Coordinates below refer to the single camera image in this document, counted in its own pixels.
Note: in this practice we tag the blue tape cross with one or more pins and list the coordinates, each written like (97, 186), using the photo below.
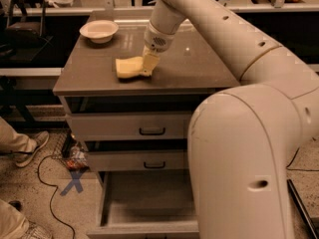
(75, 182)

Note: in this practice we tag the grey sneaker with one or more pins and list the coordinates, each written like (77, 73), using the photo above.
(36, 231)
(38, 141)

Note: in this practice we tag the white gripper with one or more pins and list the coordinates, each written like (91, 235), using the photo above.
(158, 40)

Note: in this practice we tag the grey drawer cabinet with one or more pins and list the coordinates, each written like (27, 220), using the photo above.
(187, 73)

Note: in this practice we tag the wire basket with items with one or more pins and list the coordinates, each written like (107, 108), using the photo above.
(69, 152)

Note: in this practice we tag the black chair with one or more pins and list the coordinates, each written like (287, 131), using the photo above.
(23, 39)

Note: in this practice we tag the grey sneaker lower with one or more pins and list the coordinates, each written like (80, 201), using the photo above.
(36, 231)

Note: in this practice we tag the yellow sponge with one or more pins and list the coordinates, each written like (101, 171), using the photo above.
(129, 68)

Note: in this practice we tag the white bowl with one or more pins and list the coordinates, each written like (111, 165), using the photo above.
(99, 31)

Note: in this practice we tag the beige trouser leg lower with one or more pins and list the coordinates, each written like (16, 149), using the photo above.
(13, 224)

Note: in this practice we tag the bottom grey drawer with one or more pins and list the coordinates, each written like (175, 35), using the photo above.
(154, 204)

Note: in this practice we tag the beige trouser leg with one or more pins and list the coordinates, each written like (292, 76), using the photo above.
(11, 141)
(13, 224)

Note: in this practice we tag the black pole on floor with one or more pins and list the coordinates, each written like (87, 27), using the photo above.
(312, 223)

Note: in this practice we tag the grey sneaker upper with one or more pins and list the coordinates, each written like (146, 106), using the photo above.
(38, 141)

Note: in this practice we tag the grey drawer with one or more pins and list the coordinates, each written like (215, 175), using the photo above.
(137, 160)
(129, 126)
(154, 204)

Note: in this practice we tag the beige trouser leg upper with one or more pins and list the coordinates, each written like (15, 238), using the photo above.
(11, 141)

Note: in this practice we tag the middle grey drawer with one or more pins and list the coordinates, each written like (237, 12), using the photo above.
(137, 160)

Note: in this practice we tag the top grey drawer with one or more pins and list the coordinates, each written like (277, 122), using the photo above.
(129, 126)

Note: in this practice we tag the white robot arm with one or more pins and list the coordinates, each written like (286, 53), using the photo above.
(239, 139)

